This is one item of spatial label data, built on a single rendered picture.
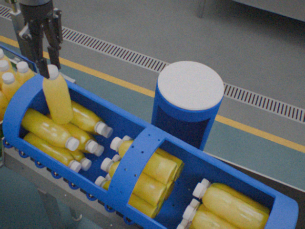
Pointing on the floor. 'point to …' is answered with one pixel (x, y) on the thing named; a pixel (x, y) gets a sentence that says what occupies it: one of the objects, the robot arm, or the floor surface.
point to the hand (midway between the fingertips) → (48, 62)
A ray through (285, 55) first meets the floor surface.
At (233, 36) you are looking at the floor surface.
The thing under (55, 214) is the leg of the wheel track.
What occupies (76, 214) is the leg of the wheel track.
